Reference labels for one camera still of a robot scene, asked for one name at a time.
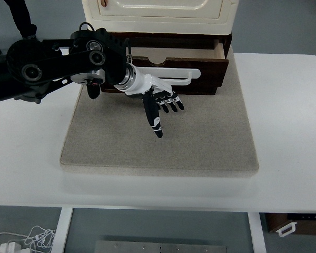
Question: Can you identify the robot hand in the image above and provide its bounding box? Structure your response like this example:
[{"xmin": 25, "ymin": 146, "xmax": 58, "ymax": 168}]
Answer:
[{"xmin": 123, "ymin": 66, "xmax": 185, "ymax": 139}]

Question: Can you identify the white drawer handle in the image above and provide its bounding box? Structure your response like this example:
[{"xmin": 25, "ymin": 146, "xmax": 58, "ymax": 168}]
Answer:
[{"xmin": 135, "ymin": 67, "xmax": 202, "ymax": 87}]

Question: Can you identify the brown wooden drawer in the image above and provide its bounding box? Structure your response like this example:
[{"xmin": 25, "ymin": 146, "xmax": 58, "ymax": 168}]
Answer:
[{"xmin": 100, "ymin": 43, "xmax": 230, "ymax": 96}]

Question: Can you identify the cream cabinet with door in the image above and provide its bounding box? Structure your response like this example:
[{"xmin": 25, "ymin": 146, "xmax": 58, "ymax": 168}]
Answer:
[{"xmin": 83, "ymin": 0, "xmax": 239, "ymax": 36}]

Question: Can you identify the grey fabric mat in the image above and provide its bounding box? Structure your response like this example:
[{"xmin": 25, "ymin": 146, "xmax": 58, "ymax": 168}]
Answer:
[{"xmin": 60, "ymin": 48, "xmax": 261, "ymax": 178}]

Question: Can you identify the person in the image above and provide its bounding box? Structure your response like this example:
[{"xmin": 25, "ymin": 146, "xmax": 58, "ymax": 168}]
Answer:
[{"xmin": 0, "ymin": 0, "xmax": 38, "ymax": 55}]

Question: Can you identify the white table leg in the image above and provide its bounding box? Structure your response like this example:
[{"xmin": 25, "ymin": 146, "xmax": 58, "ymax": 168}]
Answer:
[
  {"xmin": 247, "ymin": 211, "xmax": 268, "ymax": 253},
  {"xmin": 53, "ymin": 207, "xmax": 74, "ymax": 253}
]

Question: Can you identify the white charger plug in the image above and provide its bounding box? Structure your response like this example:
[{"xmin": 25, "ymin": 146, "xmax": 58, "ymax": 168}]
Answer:
[{"xmin": 0, "ymin": 242, "xmax": 22, "ymax": 253}]

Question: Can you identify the brown wooden box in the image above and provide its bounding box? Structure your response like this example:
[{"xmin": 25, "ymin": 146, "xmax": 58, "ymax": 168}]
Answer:
[{"xmin": 264, "ymin": 212, "xmax": 316, "ymax": 236}]

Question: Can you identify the white cable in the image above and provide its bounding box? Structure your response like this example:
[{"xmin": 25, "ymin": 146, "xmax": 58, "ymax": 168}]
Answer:
[{"xmin": 0, "ymin": 225, "xmax": 56, "ymax": 253}]

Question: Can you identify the white box handle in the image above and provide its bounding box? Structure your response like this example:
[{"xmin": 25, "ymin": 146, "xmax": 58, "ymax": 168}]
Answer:
[{"xmin": 275, "ymin": 221, "xmax": 298, "ymax": 238}]

